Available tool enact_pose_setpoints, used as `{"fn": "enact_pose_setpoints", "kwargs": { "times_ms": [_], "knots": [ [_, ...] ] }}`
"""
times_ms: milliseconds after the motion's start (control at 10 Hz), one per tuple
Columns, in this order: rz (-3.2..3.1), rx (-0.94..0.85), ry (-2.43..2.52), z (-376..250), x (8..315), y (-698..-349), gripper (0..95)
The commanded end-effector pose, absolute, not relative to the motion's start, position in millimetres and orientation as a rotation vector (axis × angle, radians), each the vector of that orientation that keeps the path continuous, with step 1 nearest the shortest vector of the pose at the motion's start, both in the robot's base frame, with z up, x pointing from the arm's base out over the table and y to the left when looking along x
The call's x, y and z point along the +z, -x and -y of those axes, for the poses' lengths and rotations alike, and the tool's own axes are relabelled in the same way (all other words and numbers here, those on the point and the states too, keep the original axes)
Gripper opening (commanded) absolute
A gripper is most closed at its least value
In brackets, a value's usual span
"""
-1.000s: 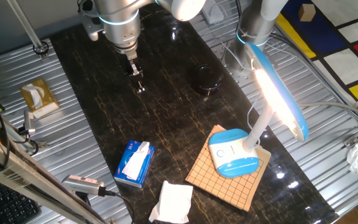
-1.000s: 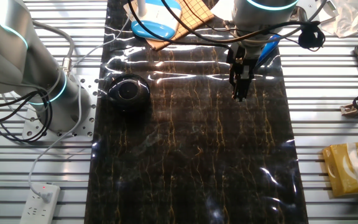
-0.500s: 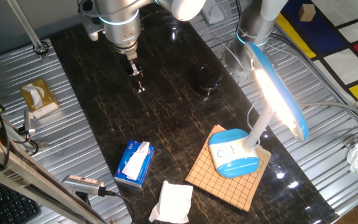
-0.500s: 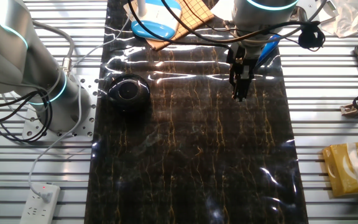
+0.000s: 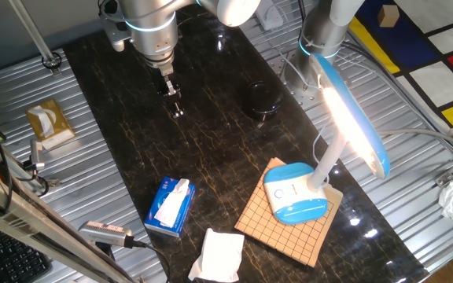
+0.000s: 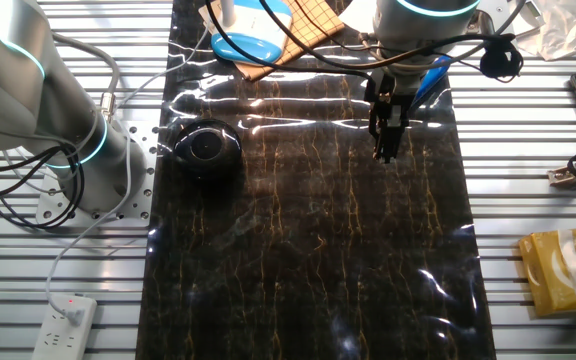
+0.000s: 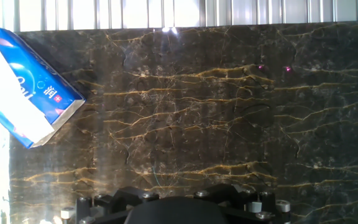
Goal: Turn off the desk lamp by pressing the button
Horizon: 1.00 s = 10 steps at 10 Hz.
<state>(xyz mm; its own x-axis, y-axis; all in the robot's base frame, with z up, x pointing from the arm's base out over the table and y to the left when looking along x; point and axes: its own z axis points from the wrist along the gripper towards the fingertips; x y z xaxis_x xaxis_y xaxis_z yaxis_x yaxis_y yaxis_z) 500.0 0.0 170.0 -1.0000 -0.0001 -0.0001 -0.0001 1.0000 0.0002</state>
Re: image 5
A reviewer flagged colourful block pattern cloth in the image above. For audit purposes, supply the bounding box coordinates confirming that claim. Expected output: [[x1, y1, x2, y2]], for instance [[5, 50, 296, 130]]
[[348, 0, 453, 130]]

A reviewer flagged black marble table mat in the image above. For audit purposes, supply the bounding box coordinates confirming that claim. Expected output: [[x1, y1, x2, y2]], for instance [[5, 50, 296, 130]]
[[61, 3, 430, 283]]

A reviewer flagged black keyboard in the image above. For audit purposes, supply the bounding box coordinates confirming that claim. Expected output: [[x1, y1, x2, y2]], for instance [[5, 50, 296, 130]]
[[0, 222, 53, 283]]

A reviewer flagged loose white tissue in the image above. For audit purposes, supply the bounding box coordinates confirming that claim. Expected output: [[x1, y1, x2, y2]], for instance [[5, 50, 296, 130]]
[[187, 227, 245, 283]]

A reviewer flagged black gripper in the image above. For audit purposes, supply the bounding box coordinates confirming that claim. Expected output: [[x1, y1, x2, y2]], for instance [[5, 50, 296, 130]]
[[152, 65, 186, 120]]

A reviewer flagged silver camera on black stand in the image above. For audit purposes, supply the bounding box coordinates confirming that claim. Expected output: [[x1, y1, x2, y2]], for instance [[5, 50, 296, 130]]
[[78, 220, 149, 260]]

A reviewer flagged white power strip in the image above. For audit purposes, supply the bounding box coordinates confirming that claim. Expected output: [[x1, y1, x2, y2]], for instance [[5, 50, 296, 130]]
[[255, 0, 285, 31]]

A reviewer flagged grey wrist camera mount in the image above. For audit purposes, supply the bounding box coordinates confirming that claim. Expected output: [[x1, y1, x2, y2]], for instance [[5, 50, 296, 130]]
[[98, 0, 133, 53]]

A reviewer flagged black round bowl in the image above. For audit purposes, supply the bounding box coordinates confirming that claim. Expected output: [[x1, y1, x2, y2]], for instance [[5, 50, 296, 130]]
[[241, 80, 285, 122]]

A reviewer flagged blue and white desk lamp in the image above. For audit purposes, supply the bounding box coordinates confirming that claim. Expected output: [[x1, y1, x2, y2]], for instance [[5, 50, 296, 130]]
[[263, 53, 392, 226]]

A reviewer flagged grey cable hose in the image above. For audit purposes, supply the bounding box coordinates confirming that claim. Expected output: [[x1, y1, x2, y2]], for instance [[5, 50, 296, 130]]
[[376, 128, 453, 157]]

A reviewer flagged metal corner bracket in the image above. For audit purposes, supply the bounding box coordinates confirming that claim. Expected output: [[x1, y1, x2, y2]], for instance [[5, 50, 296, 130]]
[[434, 171, 453, 188]]

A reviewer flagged small silver camera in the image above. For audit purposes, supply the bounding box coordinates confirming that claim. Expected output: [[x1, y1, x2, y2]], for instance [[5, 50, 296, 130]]
[[28, 138, 46, 172]]

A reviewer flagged wooden grid board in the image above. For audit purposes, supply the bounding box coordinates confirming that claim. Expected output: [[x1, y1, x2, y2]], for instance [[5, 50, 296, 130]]
[[234, 156, 344, 268]]

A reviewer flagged aluminium frame bar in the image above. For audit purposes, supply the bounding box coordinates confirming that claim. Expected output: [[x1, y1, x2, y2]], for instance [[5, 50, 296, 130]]
[[0, 160, 137, 283]]

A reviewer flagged metal camera bracket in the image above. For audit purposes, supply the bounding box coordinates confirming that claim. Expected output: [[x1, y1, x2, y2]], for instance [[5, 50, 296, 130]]
[[33, 172, 61, 190]]

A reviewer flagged metal stand pole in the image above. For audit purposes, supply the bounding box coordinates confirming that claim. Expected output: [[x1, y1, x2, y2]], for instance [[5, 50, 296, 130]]
[[8, 0, 63, 75]]

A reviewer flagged blue tissue box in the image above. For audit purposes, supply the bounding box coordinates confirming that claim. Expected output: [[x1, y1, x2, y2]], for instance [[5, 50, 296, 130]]
[[143, 175, 197, 238]]

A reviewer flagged small wooden cube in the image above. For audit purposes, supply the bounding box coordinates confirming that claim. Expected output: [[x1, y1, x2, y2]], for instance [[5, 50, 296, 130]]
[[377, 4, 400, 28]]

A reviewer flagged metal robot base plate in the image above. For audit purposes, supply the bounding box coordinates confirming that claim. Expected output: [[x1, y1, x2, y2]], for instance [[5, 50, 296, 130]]
[[267, 50, 353, 107]]

